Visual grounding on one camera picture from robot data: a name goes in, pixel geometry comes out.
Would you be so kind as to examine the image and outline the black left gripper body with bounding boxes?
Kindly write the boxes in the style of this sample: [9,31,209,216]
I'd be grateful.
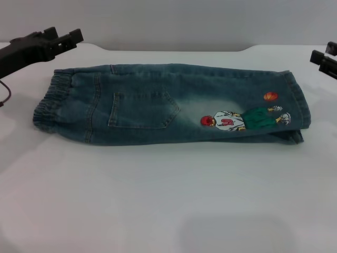
[0,32,58,79]

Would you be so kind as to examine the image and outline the thin dark red wire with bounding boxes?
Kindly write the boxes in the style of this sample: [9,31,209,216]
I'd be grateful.
[0,80,13,109]

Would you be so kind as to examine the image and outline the blue denim shorts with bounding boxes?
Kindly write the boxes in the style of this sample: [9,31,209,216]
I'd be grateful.
[32,62,313,145]

